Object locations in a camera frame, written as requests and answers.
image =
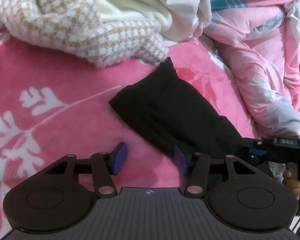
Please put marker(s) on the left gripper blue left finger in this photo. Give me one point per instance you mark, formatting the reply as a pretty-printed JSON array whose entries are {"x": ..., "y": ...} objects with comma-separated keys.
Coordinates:
[{"x": 104, "y": 166}]

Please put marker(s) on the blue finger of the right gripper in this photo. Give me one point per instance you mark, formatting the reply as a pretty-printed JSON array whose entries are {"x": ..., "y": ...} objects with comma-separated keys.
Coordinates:
[{"x": 251, "y": 149}]

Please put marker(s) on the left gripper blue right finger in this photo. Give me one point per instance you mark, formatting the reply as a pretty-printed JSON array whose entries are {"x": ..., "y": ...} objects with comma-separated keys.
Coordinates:
[{"x": 195, "y": 167}]

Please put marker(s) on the black t-shirt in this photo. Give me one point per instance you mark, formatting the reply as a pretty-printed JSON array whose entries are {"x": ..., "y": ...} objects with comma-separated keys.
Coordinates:
[{"x": 168, "y": 112}]

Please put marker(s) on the white shirt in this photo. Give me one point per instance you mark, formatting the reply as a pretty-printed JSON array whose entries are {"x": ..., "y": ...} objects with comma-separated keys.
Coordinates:
[{"x": 189, "y": 18}]

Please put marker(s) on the person's right hand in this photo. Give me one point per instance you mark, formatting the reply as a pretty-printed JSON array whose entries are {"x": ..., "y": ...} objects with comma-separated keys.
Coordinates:
[{"x": 293, "y": 185}]

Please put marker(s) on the pink floral bed blanket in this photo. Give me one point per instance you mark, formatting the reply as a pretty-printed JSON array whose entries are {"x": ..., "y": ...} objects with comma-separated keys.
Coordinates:
[{"x": 53, "y": 104}]

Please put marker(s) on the pink grey floral duvet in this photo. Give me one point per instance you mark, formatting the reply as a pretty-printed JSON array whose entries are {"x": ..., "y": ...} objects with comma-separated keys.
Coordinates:
[{"x": 261, "y": 46}]

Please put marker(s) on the beige houndstooth garment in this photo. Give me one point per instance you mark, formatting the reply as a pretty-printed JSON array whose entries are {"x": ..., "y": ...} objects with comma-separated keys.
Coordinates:
[{"x": 74, "y": 27}]

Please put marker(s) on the cream fleece garment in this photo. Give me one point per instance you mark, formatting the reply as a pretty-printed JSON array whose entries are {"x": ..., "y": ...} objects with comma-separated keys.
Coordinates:
[{"x": 118, "y": 10}]

